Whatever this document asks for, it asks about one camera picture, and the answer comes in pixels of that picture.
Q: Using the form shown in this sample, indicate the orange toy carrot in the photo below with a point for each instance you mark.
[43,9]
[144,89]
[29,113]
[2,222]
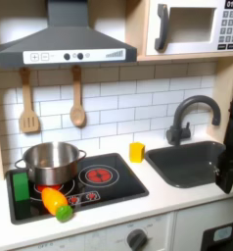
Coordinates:
[56,202]

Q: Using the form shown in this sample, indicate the green block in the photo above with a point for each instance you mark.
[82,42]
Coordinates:
[21,186]

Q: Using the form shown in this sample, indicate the grey extractor hood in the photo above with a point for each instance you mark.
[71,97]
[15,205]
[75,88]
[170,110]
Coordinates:
[67,45]

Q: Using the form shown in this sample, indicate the dark grey tap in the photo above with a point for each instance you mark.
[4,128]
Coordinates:
[187,121]

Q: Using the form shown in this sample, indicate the wooden slotted spatula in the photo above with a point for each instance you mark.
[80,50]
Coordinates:
[28,108]

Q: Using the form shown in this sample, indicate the yellow block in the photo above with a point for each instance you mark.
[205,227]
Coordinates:
[136,152]

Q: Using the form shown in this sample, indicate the black stove top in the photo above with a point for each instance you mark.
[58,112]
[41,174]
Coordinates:
[99,186]

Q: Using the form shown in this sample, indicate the white toy microwave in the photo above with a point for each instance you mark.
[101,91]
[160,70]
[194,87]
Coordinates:
[193,26]

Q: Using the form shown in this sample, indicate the grey oven knob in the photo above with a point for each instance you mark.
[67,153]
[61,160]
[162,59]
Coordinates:
[136,239]

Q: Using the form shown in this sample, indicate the dark grey sink basin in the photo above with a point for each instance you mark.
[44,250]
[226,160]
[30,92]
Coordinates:
[183,163]

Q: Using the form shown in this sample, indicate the wooden spoon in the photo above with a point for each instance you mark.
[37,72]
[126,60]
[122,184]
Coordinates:
[77,104]

